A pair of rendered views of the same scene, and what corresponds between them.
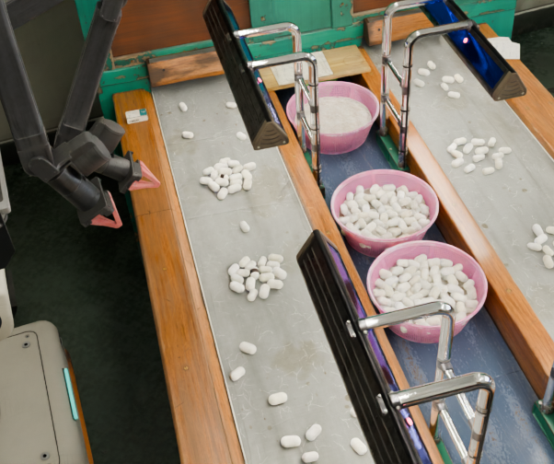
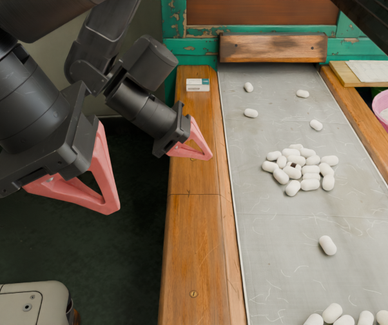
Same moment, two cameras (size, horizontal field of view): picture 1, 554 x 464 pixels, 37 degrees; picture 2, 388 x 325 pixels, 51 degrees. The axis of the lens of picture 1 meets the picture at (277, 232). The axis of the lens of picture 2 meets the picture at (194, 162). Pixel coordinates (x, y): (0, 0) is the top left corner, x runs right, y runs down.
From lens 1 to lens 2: 1.38 m
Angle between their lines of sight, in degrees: 11
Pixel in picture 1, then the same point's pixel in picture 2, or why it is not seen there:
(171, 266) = (205, 292)
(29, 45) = (126, 44)
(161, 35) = (241, 9)
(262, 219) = (354, 239)
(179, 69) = (252, 48)
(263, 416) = not seen: outside the picture
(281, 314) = not seen: outside the picture
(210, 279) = not seen: outside the picture
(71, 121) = (97, 22)
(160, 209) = (204, 191)
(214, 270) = (277, 315)
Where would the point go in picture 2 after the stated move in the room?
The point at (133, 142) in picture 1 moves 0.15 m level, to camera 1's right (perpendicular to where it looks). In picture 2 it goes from (188, 108) to (251, 114)
